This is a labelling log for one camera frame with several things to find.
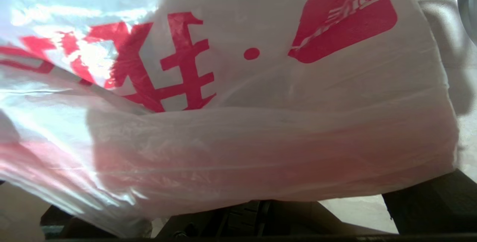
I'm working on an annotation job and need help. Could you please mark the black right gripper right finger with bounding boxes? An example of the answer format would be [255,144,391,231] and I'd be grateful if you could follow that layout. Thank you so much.
[382,169,477,235]

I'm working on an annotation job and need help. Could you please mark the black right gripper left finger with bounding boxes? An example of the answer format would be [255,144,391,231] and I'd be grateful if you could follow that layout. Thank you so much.
[39,204,112,239]

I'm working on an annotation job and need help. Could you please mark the white red-printed trash bag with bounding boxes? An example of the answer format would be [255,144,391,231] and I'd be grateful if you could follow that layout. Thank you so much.
[0,0,459,237]

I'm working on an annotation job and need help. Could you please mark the grey bin ring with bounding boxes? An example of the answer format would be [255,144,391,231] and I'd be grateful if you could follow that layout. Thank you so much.
[458,0,477,46]

